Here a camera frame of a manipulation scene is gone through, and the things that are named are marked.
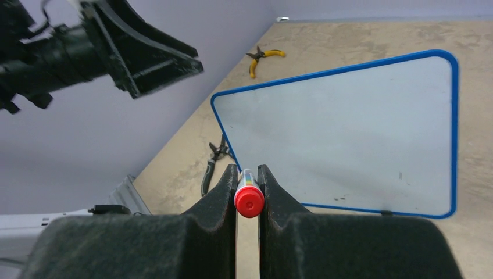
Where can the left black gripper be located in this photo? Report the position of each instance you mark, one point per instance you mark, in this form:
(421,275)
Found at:
(115,40)

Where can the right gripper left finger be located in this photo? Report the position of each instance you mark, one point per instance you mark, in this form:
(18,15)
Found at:
(199,243)

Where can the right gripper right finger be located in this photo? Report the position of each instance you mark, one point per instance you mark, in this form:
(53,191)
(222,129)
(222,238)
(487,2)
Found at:
(297,243)

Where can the red capped whiteboard marker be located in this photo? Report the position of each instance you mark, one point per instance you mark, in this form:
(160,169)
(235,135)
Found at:
(248,199)

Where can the blue framed whiteboard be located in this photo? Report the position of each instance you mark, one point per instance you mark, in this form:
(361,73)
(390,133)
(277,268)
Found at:
(377,136)

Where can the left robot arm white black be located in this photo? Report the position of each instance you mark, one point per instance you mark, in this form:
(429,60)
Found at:
(17,29)

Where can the aluminium frame rail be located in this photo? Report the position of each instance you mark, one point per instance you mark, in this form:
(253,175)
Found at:
(125,194)

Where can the black handled cutters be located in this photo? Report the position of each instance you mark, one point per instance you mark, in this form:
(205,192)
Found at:
(218,152)

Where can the yellow handled pliers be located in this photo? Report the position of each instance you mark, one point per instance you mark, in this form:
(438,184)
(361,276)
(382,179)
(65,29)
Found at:
(258,55)

